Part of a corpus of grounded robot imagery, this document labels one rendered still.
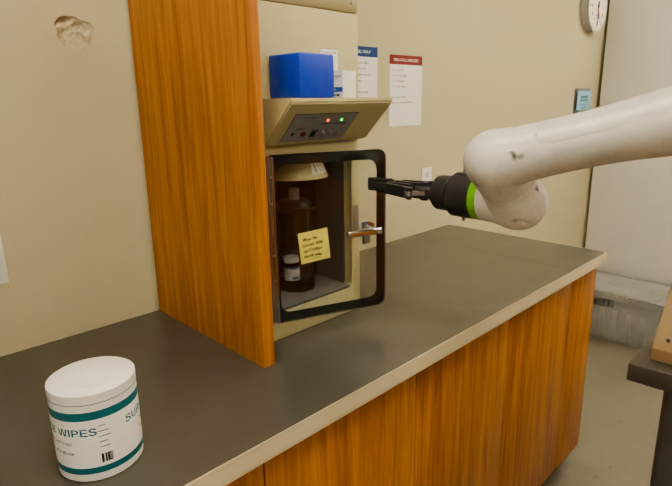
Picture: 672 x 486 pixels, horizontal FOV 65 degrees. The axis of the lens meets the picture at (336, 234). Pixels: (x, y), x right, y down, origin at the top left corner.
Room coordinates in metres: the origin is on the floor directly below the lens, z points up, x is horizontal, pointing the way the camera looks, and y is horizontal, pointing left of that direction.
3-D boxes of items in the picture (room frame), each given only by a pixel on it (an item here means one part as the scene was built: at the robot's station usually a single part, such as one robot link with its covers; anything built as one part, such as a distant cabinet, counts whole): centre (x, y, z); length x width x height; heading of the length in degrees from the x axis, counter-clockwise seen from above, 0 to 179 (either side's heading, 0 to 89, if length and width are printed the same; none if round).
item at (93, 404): (0.76, 0.39, 1.02); 0.13 x 0.13 x 0.15
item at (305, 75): (1.19, 0.07, 1.56); 0.10 x 0.10 x 0.09; 44
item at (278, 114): (1.24, 0.01, 1.46); 0.32 x 0.12 x 0.10; 134
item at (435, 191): (1.14, -0.22, 1.31); 0.09 x 0.08 x 0.07; 44
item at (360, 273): (1.24, 0.02, 1.19); 0.30 x 0.01 x 0.40; 114
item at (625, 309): (3.23, -1.84, 0.17); 0.60 x 0.42 x 0.33; 42
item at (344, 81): (1.27, -0.02, 1.54); 0.05 x 0.05 x 0.06; 52
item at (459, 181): (1.08, -0.27, 1.31); 0.09 x 0.06 x 0.12; 134
